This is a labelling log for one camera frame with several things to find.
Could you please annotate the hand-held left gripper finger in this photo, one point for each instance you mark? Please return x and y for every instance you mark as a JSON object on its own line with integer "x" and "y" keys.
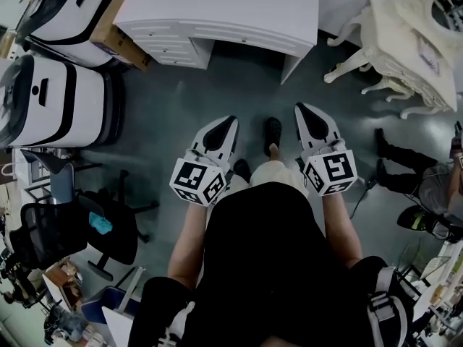
{"x": 229, "y": 139}
{"x": 206, "y": 136}

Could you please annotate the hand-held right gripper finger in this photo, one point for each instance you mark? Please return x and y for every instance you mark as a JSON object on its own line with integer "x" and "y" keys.
{"x": 323, "y": 125}
{"x": 302, "y": 125}

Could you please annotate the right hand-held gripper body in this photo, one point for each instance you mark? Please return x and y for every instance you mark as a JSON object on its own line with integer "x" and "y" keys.
{"x": 334, "y": 168}

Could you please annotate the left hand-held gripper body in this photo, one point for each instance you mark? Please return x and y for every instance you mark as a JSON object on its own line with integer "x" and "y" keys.
{"x": 191, "y": 175}

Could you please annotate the person's left forearm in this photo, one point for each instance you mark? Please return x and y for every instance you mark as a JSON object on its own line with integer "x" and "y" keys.
{"x": 188, "y": 244}

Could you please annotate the person's right forearm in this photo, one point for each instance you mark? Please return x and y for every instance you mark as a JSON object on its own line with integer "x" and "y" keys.
{"x": 341, "y": 230}

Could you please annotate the small white desk drawer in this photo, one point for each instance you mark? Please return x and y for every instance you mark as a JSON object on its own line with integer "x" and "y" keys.
{"x": 184, "y": 59}
{"x": 162, "y": 31}
{"x": 173, "y": 47}

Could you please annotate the person's black right shoe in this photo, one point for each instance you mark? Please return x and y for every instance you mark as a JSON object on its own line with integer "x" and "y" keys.
{"x": 273, "y": 130}

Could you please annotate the person's black shoe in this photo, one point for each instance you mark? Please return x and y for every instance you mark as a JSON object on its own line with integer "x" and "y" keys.
{"x": 242, "y": 170}
{"x": 273, "y": 130}

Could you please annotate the person's black left shoe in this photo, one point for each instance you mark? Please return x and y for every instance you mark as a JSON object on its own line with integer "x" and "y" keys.
{"x": 242, "y": 170}

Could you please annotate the person's right leg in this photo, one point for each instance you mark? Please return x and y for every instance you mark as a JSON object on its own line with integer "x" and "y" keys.
{"x": 275, "y": 152}

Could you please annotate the person's beige shorts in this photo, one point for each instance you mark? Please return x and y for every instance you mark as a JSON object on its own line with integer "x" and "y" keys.
{"x": 275, "y": 174}

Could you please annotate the black green bag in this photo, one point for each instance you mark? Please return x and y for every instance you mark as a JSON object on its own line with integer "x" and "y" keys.
{"x": 419, "y": 220}

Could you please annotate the teal cloth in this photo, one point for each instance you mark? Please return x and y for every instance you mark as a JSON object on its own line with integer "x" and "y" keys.
{"x": 101, "y": 223}

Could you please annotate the cream ornate dressing table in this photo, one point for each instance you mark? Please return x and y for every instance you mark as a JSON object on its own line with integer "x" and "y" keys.
{"x": 398, "y": 42}

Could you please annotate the person's black shirt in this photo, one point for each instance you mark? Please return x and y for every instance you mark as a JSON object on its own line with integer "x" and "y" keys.
{"x": 267, "y": 266}

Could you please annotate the brown cardboard box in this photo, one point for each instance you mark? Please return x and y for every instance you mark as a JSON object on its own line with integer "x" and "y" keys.
{"x": 123, "y": 45}

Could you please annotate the pale printed paper sheet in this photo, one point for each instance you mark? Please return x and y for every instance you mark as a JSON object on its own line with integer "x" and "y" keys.
{"x": 428, "y": 58}

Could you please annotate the white desk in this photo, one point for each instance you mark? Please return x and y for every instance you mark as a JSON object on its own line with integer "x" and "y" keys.
{"x": 224, "y": 2}

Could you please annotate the white black mobile robot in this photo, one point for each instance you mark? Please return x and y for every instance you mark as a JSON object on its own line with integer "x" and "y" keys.
{"x": 72, "y": 99}
{"x": 68, "y": 16}

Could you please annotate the blue seat chair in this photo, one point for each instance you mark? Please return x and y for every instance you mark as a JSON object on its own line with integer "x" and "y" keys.
{"x": 108, "y": 295}

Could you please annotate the black office chair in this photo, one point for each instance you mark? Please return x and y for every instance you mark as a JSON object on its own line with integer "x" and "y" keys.
{"x": 47, "y": 233}

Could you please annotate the oval cream framed mirror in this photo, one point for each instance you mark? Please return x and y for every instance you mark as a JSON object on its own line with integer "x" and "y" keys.
{"x": 430, "y": 6}

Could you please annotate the white table panel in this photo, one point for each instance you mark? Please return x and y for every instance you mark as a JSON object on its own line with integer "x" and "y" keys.
{"x": 119, "y": 327}

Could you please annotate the grey metal frame chair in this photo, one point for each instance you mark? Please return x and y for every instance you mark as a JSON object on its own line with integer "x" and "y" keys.
{"x": 61, "y": 179}

